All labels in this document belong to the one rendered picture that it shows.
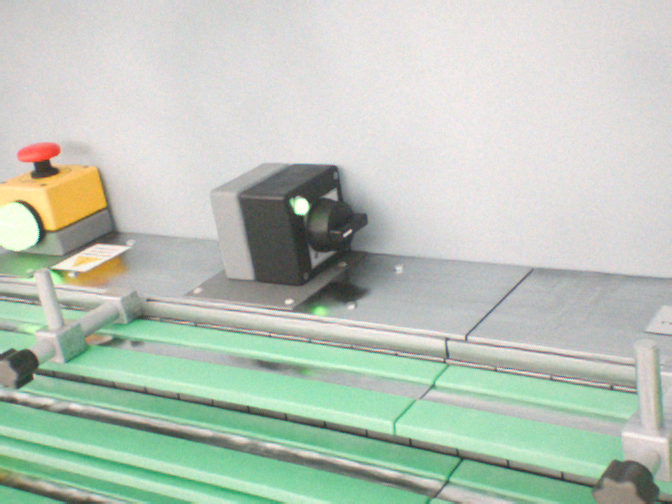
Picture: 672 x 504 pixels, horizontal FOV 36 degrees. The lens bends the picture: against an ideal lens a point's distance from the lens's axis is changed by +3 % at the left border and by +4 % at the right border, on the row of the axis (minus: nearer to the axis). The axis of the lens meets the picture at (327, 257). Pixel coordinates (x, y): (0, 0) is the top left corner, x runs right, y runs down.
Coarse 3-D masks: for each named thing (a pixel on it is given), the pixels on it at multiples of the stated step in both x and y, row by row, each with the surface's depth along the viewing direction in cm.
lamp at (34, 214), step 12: (12, 204) 97; (24, 204) 97; (0, 216) 96; (12, 216) 96; (24, 216) 96; (36, 216) 97; (0, 228) 96; (12, 228) 96; (24, 228) 96; (36, 228) 97; (0, 240) 97; (12, 240) 96; (24, 240) 97; (36, 240) 98
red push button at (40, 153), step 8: (32, 144) 100; (40, 144) 99; (48, 144) 99; (56, 144) 99; (24, 152) 98; (32, 152) 98; (40, 152) 98; (48, 152) 98; (56, 152) 99; (24, 160) 98; (32, 160) 98; (40, 160) 98; (48, 160) 99; (40, 168) 99; (48, 168) 99
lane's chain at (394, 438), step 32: (160, 320) 86; (384, 352) 73; (96, 384) 94; (128, 384) 91; (576, 384) 66; (608, 384) 64; (288, 416) 82; (416, 448) 75; (448, 448) 74; (576, 480) 69
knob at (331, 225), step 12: (324, 204) 81; (336, 204) 81; (348, 204) 83; (312, 216) 81; (324, 216) 81; (336, 216) 81; (348, 216) 82; (360, 216) 82; (312, 228) 81; (324, 228) 80; (336, 228) 80; (348, 228) 80; (360, 228) 82; (312, 240) 81; (324, 240) 81; (336, 240) 80; (348, 240) 83; (324, 252) 83
